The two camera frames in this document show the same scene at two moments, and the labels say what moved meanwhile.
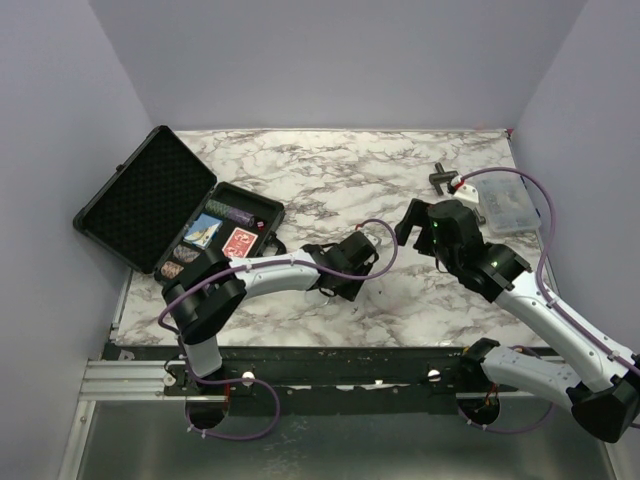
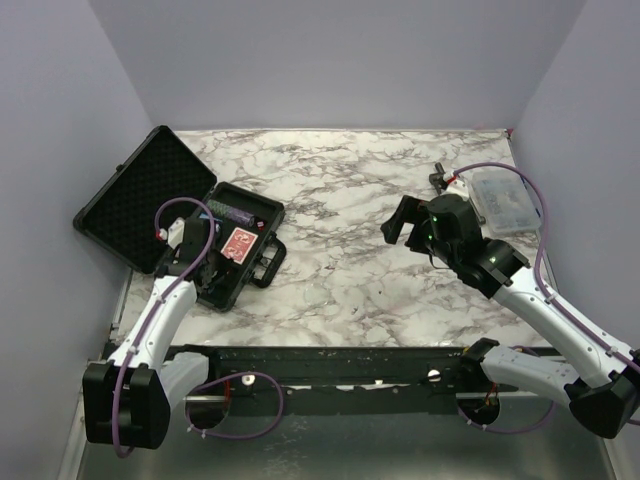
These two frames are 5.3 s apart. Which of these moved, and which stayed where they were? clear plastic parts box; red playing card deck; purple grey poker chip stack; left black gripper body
Moved: left black gripper body
Stayed: red playing card deck; purple grey poker chip stack; clear plastic parts box
